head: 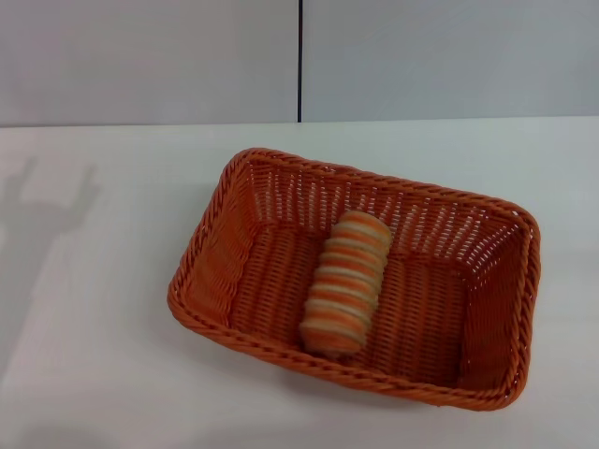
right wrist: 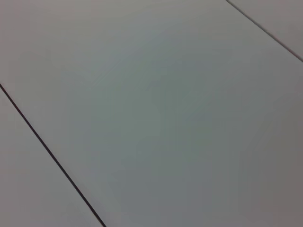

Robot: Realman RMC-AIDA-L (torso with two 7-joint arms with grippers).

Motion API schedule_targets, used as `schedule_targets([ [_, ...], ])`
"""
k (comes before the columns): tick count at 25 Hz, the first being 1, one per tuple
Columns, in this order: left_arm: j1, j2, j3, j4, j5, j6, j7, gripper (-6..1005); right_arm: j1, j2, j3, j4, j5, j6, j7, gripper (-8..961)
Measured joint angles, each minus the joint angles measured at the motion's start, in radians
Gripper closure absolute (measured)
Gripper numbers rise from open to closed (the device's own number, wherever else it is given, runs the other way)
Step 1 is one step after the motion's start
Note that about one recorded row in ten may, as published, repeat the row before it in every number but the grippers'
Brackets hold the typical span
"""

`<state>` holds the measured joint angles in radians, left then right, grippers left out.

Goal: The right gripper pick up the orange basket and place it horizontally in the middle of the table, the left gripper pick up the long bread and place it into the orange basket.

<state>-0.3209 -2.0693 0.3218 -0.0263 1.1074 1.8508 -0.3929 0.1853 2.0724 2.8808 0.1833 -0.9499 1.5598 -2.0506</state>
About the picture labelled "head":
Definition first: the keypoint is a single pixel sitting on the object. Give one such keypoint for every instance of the orange woven plastic basket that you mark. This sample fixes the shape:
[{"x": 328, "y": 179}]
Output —
[{"x": 262, "y": 280}]

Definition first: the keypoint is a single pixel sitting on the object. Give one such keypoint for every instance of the orange striped bread roll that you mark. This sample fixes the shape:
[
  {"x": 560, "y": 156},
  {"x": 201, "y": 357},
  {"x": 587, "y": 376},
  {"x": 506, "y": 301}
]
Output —
[{"x": 344, "y": 285}]

